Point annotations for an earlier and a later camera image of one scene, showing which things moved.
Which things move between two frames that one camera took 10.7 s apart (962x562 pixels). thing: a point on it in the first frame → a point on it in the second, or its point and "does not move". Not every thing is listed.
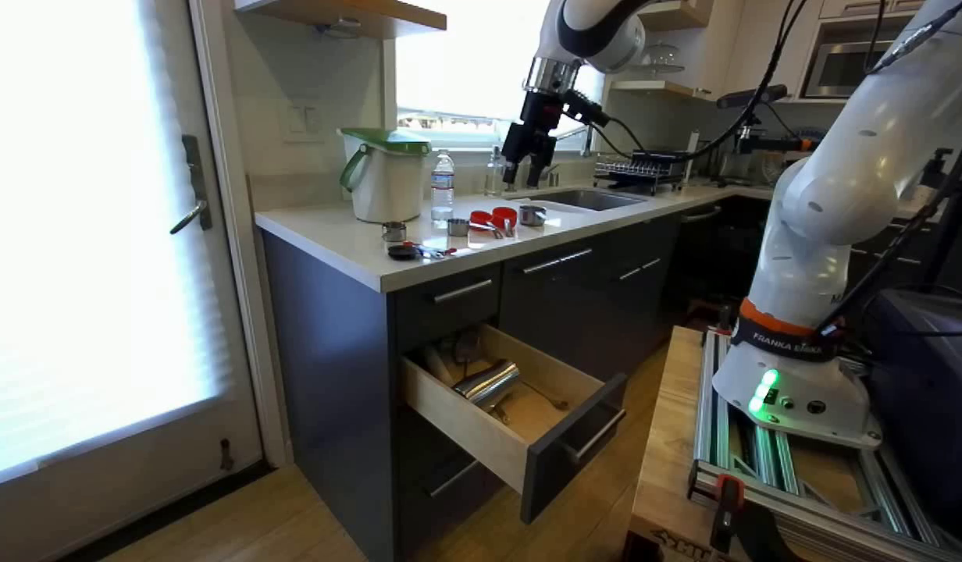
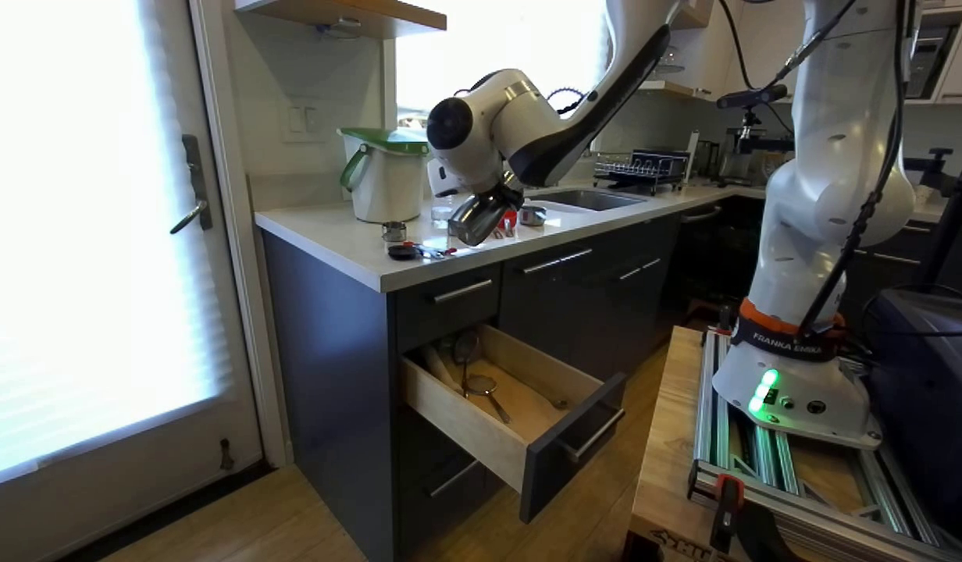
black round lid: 403,250 does not move
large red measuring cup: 503,216 does not move
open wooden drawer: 518,410 does not move
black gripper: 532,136 → 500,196
